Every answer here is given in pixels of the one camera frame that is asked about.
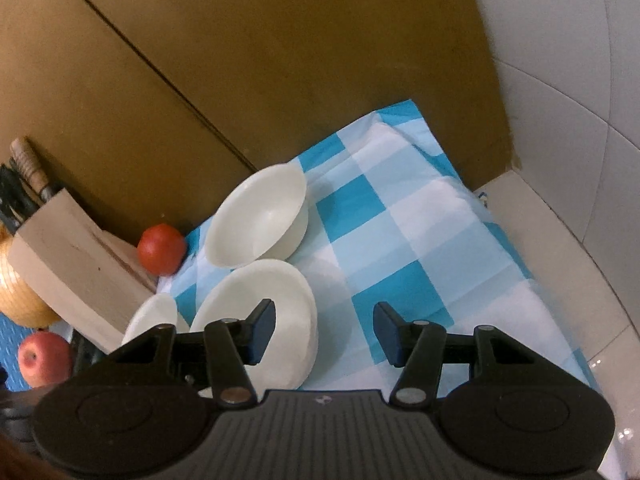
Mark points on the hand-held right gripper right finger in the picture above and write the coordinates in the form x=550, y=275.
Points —
x=387, y=332

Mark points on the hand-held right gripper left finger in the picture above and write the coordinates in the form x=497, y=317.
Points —
x=260, y=332

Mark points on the white bowl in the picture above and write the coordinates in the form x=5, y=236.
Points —
x=150, y=317
x=290, y=305
x=257, y=220

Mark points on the person's left forearm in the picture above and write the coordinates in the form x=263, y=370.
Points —
x=22, y=462

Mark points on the red apple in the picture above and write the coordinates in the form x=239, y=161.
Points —
x=45, y=360

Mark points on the blue white checkered tablecloth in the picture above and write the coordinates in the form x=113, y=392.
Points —
x=415, y=260

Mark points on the pomelo in yellow net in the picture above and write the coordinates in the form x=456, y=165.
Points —
x=20, y=290

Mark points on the red tomato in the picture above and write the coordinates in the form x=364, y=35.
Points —
x=161, y=249

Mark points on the wooden knife block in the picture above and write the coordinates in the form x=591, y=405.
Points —
x=80, y=265

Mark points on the brown wooden cabinet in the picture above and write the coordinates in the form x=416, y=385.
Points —
x=280, y=50

